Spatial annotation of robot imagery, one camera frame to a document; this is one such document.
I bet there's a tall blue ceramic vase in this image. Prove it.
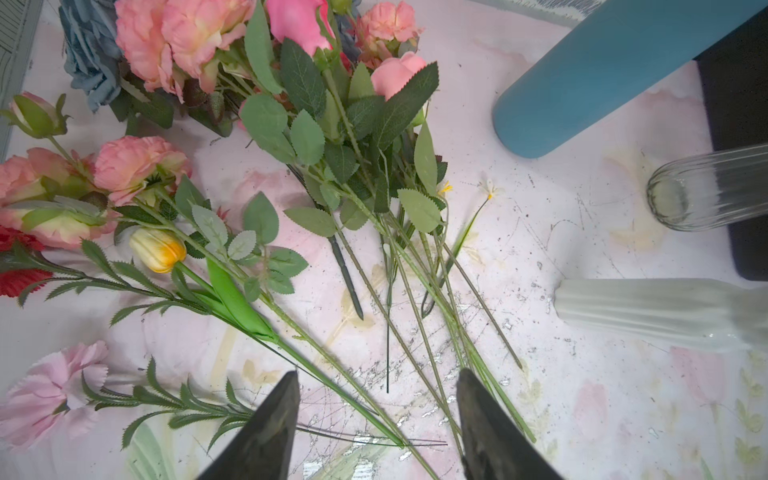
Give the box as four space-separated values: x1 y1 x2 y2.
492 0 767 159

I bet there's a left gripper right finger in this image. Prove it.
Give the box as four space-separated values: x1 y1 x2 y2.
457 369 562 480

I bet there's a blue grey rose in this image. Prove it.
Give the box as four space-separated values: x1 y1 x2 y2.
59 0 122 112

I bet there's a large pink peony spray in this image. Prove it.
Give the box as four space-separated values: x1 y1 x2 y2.
1 93 191 249

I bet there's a red carnation stem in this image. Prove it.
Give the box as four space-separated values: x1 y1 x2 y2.
1 239 408 448

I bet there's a small white ribbed vase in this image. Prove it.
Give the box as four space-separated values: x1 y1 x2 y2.
553 279 767 352

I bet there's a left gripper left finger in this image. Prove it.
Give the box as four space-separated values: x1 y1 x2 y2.
198 371 300 480

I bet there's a small white daisy stem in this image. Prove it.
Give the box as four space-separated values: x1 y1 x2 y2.
421 179 495 317

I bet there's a light pink carnation stem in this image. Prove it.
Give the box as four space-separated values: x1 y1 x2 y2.
0 340 448 451

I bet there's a pink flower bunch on table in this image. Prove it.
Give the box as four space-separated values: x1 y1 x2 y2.
116 1 533 438

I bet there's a clear glass vase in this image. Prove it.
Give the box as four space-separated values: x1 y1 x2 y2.
646 144 767 232

